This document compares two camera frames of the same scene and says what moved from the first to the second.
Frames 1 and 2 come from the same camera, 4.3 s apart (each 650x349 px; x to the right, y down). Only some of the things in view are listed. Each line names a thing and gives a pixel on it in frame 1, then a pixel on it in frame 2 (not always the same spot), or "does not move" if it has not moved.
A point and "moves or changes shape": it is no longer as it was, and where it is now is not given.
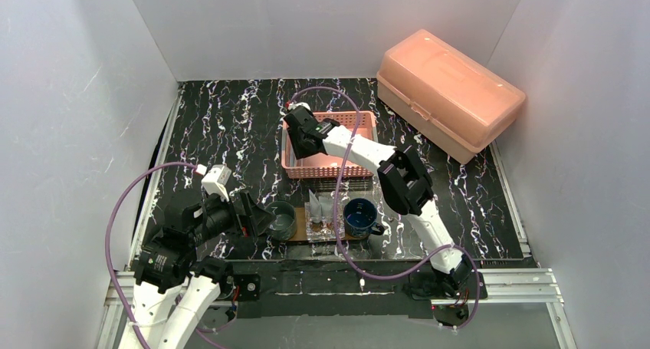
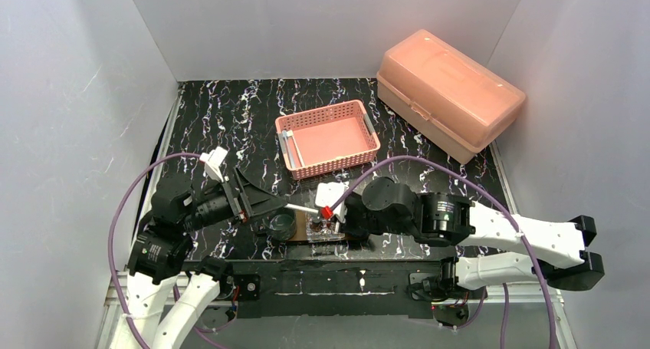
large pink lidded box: x=454 y=100 does not move
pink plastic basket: x=324 y=165 moves or changes shape
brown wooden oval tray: x=301 y=232 does not move
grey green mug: x=284 y=226 does not move
